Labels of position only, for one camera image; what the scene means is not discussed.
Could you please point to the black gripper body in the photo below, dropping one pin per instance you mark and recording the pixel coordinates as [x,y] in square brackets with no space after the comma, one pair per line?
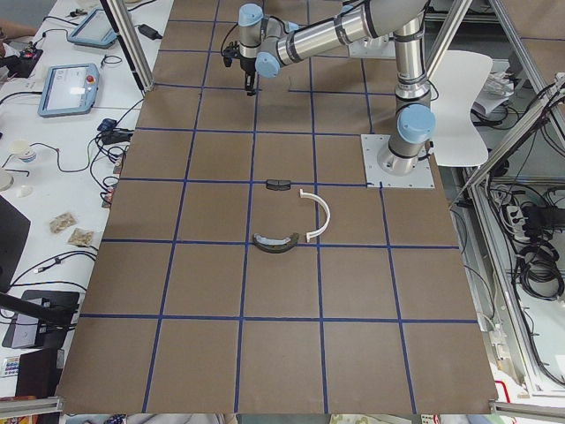
[246,65]

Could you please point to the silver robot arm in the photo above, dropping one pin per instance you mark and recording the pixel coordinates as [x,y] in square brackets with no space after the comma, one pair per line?
[266,43]
[414,120]

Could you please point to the dark grey brake pad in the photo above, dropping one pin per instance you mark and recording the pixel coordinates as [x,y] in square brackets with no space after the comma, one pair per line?
[278,185]

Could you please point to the black power adapter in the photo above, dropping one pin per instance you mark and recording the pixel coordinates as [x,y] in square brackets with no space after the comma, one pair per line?
[149,32]

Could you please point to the white curved plastic clip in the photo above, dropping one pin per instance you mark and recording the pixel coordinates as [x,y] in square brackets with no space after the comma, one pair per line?
[323,211]

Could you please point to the green curved brake shoe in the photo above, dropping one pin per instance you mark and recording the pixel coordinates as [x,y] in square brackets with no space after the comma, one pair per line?
[275,245]

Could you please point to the far blue teach pendant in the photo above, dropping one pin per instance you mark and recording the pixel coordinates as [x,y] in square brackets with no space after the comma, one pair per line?
[93,31]

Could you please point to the blue teach pendant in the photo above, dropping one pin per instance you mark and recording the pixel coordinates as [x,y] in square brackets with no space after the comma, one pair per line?
[69,90]
[93,31]

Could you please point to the near blue teach pendant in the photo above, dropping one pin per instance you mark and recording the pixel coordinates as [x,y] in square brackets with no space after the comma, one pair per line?
[69,90]

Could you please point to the white chair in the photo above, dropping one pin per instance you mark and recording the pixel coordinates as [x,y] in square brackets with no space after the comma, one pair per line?
[459,79]

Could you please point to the white paper cup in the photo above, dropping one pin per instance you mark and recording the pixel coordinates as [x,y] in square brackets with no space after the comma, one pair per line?
[23,151]

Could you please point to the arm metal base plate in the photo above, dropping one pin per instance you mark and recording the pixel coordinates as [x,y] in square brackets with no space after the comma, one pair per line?
[382,170]
[379,48]

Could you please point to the aluminium frame post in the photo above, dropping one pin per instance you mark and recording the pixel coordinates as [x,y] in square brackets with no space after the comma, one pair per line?
[121,23]

